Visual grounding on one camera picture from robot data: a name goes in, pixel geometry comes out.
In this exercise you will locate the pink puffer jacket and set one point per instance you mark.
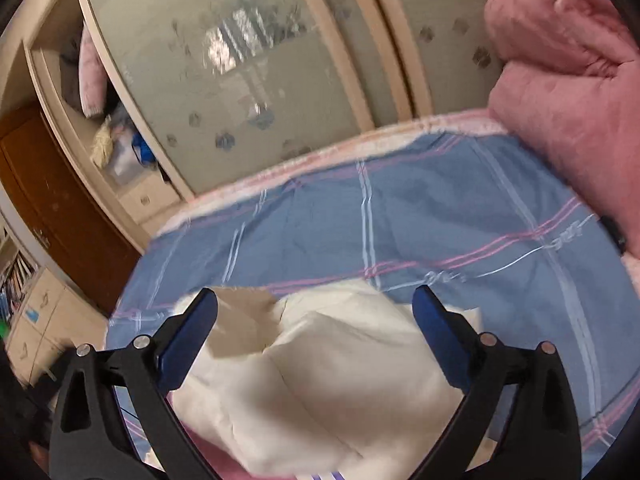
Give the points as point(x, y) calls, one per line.
point(92, 75)

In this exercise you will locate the blue garment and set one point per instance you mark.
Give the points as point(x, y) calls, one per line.
point(144, 150)

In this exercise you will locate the beige wardrobe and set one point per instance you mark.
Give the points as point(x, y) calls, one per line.
point(370, 35)

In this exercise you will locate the clear plastic storage box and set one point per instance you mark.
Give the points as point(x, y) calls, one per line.
point(122, 165)

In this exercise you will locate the brown wooden door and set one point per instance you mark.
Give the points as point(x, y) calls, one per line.
point(65, 200)

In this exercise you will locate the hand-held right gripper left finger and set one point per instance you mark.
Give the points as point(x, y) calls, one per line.
point(187, 340)

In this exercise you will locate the beige wardrobe drawer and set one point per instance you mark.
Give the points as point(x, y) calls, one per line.
point(147, 199)

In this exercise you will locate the narrow frosted sliding wardrobe door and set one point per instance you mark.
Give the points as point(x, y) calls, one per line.
point(440, 10)

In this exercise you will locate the beige drawer cabinet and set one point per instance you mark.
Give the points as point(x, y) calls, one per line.
point(55, 320)

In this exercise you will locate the yellow cloth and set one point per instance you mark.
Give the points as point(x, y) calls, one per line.
point(102, 147)

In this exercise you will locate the small black object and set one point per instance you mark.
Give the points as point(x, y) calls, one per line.
point(614, 235)

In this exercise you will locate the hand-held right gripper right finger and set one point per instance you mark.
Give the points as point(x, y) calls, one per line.
point(440, 335)

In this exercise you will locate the wide frosted sliding wardrobe door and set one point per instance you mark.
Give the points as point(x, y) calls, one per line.
point(200, 60)

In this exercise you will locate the bookshelf with books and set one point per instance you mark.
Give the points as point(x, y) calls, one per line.
point(15, 280)

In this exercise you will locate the blue plaid bed sheet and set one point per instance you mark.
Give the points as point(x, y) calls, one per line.
point(425, 210)

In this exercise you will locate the pink rolled quilt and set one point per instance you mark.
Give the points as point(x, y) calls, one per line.
point(575, 85)

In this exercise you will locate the white and pink hooded jacket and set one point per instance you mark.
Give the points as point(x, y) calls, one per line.
point(325, 360)

